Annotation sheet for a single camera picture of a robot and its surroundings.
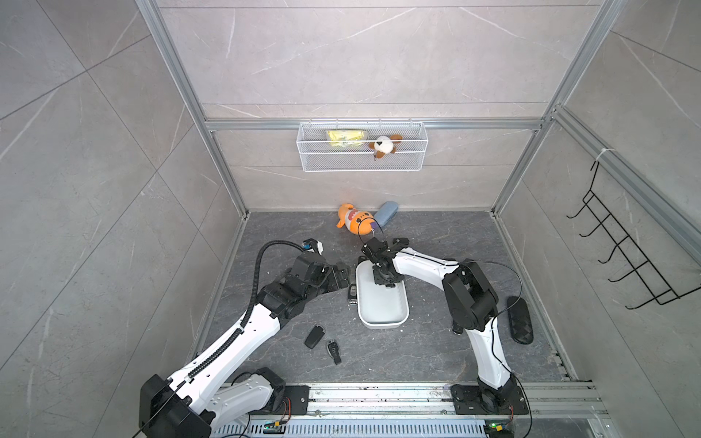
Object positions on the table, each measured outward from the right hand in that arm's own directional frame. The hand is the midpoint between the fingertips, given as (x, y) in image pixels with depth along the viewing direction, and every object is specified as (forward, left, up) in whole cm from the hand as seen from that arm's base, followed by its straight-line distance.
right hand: (387, 276), depth 99 cm
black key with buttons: (-8, +13, +2) cm, 15 cm away
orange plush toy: (+21, +10, +7) cm, 25 cm away
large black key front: (-22, +25, +1) cm, 33 cm away
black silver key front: (-26, +19, 0) cm, 32 cm away
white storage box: (-12, +4, +1) cm, 13 cm away
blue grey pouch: (+31, -2, +3) cm, 31 cm away
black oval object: (-18, -41, +2) cm, 45 cm away
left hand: (-9, +16, +21) cm, 28 cm away
